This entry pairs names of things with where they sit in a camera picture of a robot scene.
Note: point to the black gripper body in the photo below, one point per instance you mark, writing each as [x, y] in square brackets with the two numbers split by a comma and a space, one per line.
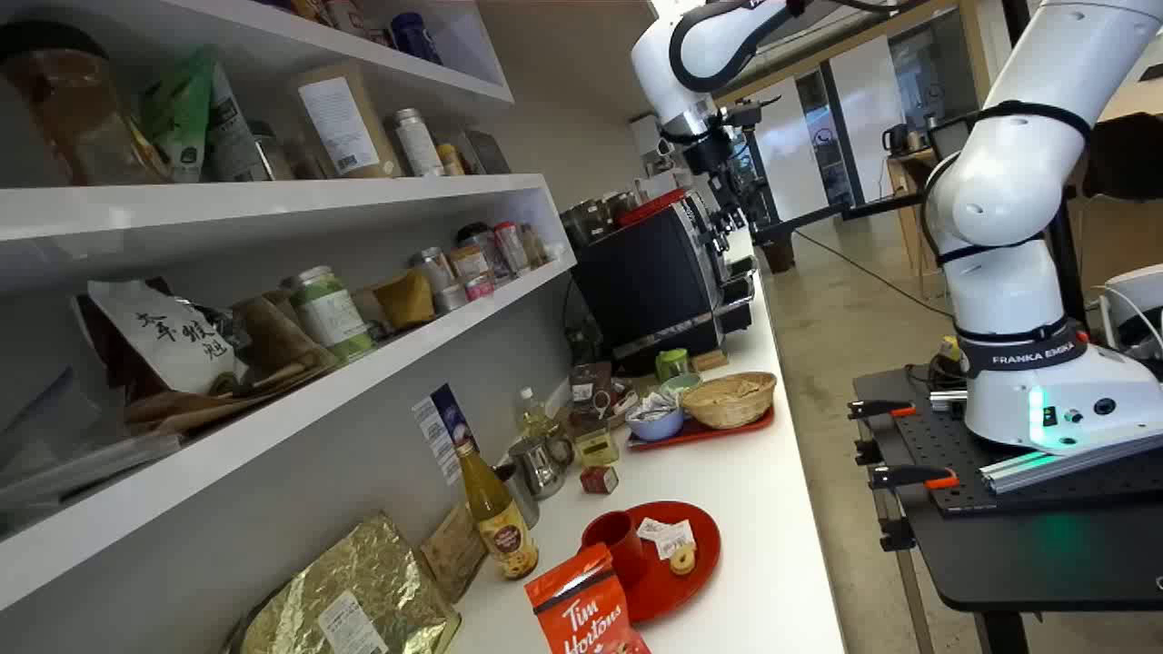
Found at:
[714, 152]

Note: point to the red snack box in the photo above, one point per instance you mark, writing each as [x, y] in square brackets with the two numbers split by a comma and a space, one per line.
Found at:
[588, 613]

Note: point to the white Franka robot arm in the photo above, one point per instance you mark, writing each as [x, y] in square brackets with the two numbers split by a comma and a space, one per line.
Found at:
[1005, 183]

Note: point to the brown cardboard packet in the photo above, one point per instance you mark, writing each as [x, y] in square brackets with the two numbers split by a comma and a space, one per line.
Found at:
[453, 553]

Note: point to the brown paper packet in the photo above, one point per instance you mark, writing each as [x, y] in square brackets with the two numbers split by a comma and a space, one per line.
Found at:
[283, 335]

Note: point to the black tripod stand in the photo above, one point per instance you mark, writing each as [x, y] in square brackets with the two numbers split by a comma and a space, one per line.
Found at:
[800, 220]

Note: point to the black coffee machine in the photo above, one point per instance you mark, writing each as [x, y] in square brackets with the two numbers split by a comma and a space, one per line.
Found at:
[648, 283]

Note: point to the small green cup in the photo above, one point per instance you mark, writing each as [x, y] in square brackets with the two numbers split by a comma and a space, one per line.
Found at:
[675, 364]

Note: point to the small brown jar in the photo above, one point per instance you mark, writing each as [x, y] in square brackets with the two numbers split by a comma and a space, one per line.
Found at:
[536, 243]

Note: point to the red lidded jar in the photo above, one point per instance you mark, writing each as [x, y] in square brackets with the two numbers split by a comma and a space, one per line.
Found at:
[512, 243]

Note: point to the dark flat box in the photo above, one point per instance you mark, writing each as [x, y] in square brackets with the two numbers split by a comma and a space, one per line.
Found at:
[488, 150]

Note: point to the light blue bowl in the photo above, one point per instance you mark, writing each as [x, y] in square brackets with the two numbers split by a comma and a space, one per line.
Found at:
[656, 421]

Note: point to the dark spice jar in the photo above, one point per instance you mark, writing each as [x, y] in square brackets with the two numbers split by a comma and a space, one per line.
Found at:
[591, 393]

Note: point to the red serving tray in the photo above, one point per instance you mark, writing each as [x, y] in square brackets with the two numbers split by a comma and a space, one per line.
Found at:
[709, 436]

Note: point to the pink labelled jar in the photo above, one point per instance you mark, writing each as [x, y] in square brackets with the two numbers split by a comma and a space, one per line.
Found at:
[473, 273]

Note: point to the tiny yellow jar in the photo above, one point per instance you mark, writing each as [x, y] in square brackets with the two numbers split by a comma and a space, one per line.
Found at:
[453, 161]

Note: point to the small yellow box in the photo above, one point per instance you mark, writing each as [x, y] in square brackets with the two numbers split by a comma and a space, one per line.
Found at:
[595, 447]

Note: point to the small oil bottle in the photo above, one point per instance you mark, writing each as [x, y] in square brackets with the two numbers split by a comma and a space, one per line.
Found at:
[532, 419]

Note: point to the metal tin can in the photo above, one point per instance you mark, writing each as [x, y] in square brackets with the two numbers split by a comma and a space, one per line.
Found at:
[439, 278]

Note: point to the white plastic bottle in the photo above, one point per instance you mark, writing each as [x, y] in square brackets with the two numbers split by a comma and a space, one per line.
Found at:
[419, 147]

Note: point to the dark blue container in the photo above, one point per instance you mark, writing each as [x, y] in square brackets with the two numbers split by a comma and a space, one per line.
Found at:
[417, 36]

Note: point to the clear glass jar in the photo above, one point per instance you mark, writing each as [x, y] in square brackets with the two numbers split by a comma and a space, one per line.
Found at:
[545, 466]

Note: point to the mustard yellow cup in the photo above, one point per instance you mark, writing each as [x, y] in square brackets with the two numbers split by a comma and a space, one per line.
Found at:
[406, 300]

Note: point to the small white sachet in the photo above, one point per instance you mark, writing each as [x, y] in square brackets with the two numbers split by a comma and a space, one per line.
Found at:
[662, 535]

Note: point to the red cup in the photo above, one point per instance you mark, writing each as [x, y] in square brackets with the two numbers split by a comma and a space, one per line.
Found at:
[612, 540]

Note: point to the blue and white carton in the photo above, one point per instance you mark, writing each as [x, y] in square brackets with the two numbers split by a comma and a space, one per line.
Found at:
[442, 431]

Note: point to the small round cookie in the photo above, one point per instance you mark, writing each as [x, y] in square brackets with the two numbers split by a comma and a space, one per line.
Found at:
[683, 559]

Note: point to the cardboard box white label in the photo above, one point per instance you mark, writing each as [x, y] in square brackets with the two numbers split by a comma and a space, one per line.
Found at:
[346, 120]

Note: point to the red round plate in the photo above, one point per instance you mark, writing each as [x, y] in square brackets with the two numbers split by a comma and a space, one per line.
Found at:
[679, 582]

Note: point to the yellow liquid glass bottle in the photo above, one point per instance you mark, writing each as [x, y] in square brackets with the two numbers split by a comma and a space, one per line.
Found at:
[500, 519]

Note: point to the white device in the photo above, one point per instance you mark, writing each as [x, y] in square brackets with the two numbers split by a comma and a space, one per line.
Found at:
[1131, 302]

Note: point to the white canister green lid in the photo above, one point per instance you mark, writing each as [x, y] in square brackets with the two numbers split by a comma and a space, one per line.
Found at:
[329, 313]

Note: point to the black robot table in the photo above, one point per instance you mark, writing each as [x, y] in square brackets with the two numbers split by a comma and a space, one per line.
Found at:
[1041, 556]

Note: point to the grey pouch bag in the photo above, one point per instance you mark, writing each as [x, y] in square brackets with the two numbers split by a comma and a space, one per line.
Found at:
[233, 138]

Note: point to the green pouch bag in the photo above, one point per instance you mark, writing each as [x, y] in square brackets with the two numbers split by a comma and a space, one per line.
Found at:
[181, 115]

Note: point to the gold foil bag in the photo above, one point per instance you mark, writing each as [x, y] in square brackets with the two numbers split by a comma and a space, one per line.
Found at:
[351, 594]

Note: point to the wooden utensils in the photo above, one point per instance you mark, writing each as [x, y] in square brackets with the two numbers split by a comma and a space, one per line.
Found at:
[194, 408]

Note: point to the white bag with calligraphy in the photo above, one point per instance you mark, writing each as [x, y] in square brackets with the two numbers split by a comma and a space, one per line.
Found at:
[168, 335]

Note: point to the large brown jar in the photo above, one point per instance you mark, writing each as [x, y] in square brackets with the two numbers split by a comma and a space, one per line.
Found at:
[75, 115]

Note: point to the grey plastic bags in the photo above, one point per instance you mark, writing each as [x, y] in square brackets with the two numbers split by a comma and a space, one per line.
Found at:
[75, 466]

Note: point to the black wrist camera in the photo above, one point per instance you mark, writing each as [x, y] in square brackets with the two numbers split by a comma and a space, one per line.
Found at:
[749, 118]

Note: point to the white wall shelf unit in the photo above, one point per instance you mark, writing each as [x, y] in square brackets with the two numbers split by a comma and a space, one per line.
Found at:
[242, 208]

